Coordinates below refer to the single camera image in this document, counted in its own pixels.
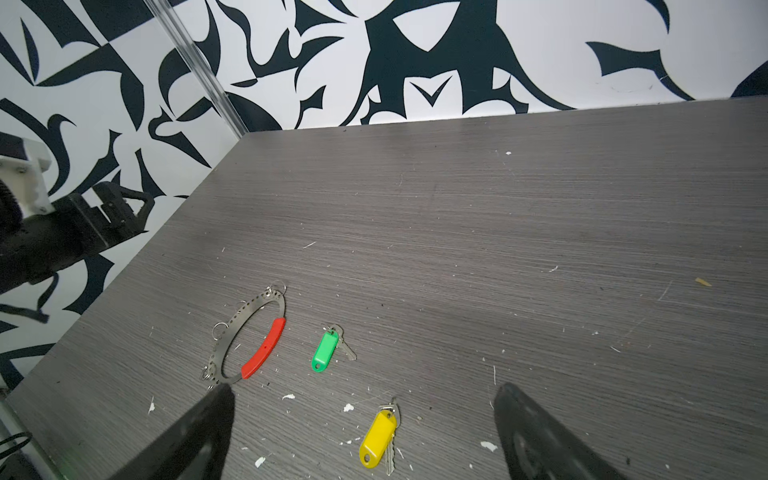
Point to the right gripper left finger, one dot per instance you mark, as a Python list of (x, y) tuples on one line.
[(194, 447)]

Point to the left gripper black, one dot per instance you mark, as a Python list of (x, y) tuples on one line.
[(122, 215)]

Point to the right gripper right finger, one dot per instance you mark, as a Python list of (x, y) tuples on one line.
[(537, 446)]

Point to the red capped key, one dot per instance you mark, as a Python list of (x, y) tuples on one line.
[(265, 350)]

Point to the yellow capped key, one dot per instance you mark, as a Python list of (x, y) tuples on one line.
[(378, 445)]

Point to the green capped key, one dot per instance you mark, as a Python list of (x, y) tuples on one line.
[(331, 341)]

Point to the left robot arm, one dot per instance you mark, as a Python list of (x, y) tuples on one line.
[(35, 248)]

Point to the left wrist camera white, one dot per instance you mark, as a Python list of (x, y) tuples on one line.
[(23, 164)]

